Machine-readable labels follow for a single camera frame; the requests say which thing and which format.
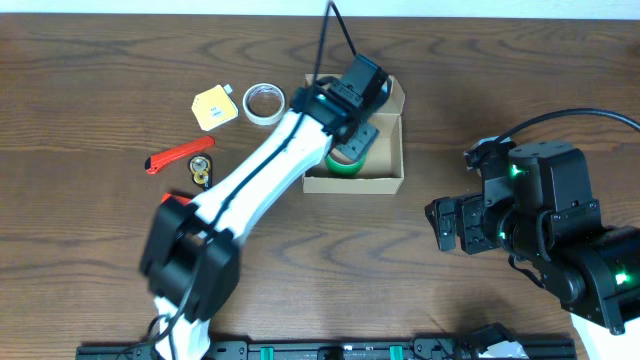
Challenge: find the red utility knife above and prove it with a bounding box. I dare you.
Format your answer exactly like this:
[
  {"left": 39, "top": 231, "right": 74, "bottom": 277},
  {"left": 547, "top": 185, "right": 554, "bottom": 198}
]
[{"left": 144, "top": 135, "right": 216, "bottom": 175}]

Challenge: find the red cylindrical lighter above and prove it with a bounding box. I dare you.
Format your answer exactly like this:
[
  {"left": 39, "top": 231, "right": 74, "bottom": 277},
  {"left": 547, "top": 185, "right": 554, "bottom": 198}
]
[{"left": 161, "top": 193, "right": 192, "bottom": 206}]

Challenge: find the white tape roll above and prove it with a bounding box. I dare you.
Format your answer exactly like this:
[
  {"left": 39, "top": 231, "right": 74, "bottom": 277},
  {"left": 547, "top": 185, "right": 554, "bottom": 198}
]
[{"left": 242, "top": 83, "right": 286, "bottom": 126}]

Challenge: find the brown cardboard box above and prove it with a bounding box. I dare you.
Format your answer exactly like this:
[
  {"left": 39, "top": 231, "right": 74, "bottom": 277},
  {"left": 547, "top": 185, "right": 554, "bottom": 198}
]
[{"left": 302, "top": 76, "right": 405, "bottom": 195}]

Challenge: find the black mounting rail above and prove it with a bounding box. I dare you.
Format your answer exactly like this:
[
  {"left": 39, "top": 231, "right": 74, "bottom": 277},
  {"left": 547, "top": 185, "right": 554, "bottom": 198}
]
[{"left": 75, "top": 323, "right": 577, "bottom": 360}]

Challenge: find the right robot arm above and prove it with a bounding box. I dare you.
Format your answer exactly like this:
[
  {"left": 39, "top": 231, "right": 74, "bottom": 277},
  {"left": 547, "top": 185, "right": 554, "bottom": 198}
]
[{"left": 425, "top": 140, "right": 639, "bottom": 359}]

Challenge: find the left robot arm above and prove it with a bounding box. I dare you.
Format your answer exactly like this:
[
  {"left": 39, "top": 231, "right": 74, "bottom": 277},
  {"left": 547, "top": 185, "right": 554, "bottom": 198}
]
[{"left": 139, "top": 74, "right": 393, "bottom": 359}]

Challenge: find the green tape roll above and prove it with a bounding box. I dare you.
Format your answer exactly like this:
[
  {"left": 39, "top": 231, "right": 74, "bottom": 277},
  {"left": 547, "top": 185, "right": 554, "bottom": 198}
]
[{"left": 324, "top": 154, "right": 367, "bottom": 177}]

